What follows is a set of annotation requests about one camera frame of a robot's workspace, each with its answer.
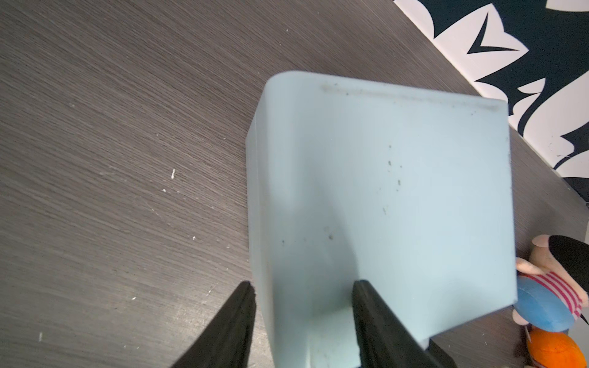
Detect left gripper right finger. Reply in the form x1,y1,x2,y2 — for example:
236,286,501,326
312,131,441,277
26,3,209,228
352,280,441,368

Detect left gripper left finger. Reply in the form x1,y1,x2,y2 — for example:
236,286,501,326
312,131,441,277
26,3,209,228
173,282,256,367

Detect light blue drawer cabinet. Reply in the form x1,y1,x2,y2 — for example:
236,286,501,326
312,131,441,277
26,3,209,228
246,71,517,367

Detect plush doll orange pants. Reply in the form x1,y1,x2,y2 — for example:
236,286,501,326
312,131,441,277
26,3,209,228
526,328,587,368

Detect plush doll blue pants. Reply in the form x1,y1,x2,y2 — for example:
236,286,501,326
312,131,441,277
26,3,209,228
512,235,588,333

